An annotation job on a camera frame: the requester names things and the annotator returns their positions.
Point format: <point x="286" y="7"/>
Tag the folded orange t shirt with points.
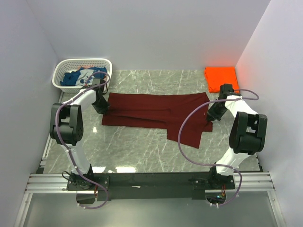
<point x="217" y="76"/>

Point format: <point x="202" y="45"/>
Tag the dark red t shirt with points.
<point x="161" y="112"/>

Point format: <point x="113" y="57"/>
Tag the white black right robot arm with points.
<point x="247" y="135"/>

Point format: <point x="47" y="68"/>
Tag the blue printed t shirt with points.
<point x="81" y="77"/>

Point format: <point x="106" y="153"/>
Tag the pink garment in basket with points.
<point x="85" y="67"/>

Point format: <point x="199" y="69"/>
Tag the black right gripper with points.
<point x="215" y="111"/>

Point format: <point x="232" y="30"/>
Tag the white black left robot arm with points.
<point x="66" y="128"/>

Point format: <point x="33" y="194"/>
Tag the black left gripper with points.
<point x="100" y="104"/>

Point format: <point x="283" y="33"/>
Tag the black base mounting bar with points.
<point x="118" y="186"/>

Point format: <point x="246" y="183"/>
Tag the white perforated laundry basket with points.
<point x="70" y="65"/>

